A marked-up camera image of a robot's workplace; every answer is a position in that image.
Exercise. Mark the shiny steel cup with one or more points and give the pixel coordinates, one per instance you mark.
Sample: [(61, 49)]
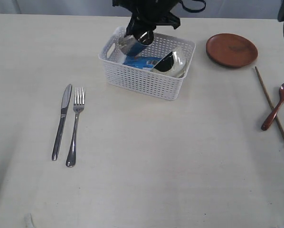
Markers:
[(134, 44)]

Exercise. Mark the brown wooden plate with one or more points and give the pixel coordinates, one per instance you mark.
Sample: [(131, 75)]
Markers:
[(231, 50)]

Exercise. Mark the silver fork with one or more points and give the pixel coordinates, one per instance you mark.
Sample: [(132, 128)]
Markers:
[(78, 107)]

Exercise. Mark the white perforated plastic basket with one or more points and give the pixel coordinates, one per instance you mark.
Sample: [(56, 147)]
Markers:
[(140, 80)]

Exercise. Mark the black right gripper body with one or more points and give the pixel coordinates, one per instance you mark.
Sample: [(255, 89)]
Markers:
[(148, 14)]

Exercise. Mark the white bowl dark inside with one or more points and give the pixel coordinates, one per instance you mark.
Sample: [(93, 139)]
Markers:
[(173, 64)]

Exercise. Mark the silver table knife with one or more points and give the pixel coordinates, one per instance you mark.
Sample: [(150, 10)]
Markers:
[(63, 112)]

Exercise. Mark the wooden chopstick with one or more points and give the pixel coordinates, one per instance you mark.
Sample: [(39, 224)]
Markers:
[(269, 100)]

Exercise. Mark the blue tissue packet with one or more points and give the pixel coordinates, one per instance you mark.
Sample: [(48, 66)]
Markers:
[(140, 62)]

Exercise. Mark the reddish wooden spoon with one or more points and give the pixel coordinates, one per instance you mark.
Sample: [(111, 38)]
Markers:
[(268, 121)]

